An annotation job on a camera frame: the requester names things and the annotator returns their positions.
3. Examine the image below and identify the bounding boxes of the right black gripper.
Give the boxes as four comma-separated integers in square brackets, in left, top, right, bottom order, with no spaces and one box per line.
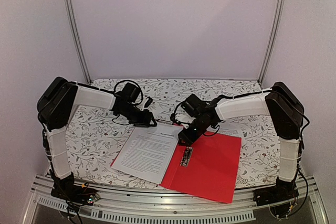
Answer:
[178,117,212,146]

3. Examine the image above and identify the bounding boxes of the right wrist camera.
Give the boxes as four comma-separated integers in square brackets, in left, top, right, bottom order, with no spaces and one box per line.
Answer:
[170,113,194,129]

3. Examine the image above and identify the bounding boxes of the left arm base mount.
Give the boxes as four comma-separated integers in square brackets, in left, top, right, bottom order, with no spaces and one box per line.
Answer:
[49,169,100,206]

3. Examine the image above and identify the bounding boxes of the aluminium front rail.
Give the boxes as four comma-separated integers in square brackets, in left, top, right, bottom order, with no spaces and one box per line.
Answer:
[23,175,330,223]

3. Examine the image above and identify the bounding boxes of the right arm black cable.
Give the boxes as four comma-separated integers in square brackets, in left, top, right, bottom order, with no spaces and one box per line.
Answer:
[220,89,274,101]

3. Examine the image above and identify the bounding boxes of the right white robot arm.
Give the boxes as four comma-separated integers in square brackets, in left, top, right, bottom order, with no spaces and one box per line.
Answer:
[171,82,310,201]

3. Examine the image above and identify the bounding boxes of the left aluminium frame post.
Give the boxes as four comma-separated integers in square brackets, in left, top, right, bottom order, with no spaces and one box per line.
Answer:
[64,0,92,83]

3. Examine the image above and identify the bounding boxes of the red file folder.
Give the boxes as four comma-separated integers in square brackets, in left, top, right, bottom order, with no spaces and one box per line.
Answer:
[110,123,242,205]

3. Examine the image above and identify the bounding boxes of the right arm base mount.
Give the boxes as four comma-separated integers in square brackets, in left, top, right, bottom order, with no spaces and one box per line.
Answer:
[253,178,299,219]

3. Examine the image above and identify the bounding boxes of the separate printed paper sheet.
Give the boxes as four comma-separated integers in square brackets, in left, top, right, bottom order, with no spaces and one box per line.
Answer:
[218,122,242,136]

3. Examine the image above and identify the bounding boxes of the spine metal folder clip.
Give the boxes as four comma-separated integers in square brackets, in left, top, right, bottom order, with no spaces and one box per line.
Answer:
[180,147,193,167]

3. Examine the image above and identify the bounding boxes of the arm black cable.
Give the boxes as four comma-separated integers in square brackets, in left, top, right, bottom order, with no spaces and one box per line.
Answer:
[220,89,274,101]
[77,79,144,104]

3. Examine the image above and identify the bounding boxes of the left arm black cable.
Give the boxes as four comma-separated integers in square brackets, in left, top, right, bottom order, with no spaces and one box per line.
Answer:
[77,79,144,104]

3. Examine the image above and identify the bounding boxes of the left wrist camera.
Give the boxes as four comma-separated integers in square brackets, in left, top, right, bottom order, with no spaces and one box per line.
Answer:
[141,97,153,110]

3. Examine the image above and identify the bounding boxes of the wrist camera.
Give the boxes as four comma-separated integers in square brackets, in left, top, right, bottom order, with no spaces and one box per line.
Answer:
[141,97,153,110]
[170,113,194,129]

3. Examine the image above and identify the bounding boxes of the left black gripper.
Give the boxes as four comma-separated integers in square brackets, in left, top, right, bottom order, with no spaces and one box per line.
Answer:
[120,104,158,127]

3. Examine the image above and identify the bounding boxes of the right aluminium frame post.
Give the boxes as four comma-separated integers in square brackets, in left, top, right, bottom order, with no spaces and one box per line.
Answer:
[258,0,285,86]

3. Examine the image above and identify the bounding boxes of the printed white paper sheets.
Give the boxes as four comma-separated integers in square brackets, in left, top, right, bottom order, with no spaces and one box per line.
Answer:
[111,124,183,184]

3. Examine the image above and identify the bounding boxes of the aluminium frame post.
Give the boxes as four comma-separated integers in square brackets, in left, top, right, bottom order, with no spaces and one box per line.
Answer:
[258,0,285,86]
[64,0,92,83]

